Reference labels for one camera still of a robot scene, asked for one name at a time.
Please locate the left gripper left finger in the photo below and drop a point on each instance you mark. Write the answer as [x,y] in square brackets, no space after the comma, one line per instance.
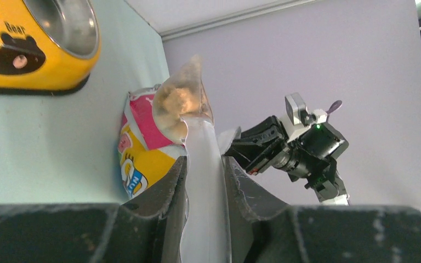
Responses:
[145,229]

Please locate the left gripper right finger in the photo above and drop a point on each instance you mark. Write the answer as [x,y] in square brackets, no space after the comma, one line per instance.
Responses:
[266,229]

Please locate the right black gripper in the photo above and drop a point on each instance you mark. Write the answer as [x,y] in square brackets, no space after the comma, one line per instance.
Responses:
[262,146]

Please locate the pet food bag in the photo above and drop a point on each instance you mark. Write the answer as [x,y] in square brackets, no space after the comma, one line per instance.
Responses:
[145,154]

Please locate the clear plastic scoop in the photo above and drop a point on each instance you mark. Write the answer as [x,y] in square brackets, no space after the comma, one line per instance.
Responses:
[206,233]

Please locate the kibble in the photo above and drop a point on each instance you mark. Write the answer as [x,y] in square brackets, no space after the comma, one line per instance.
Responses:
[169,105]

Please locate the yellow double pet bowl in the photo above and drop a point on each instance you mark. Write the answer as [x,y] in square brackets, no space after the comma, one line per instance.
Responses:
[47,47]

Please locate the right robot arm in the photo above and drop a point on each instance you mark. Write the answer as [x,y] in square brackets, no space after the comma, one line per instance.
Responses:
[312,156]

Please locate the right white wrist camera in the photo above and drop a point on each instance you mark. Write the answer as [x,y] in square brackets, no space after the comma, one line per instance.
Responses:
[298,119]

